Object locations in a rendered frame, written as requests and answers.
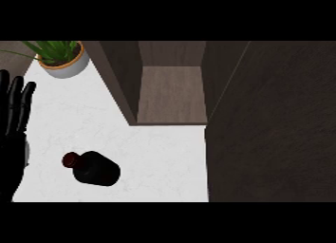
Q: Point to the brown wooden cabinet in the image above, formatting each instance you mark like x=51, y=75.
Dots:
x=170, y=95

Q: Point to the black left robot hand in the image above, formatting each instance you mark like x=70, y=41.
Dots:
x=4, y=133

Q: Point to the dark wine bottle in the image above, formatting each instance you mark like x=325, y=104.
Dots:
x=97, y=169

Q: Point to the green plant in white pot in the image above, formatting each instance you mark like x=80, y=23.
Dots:
x=63, y=61

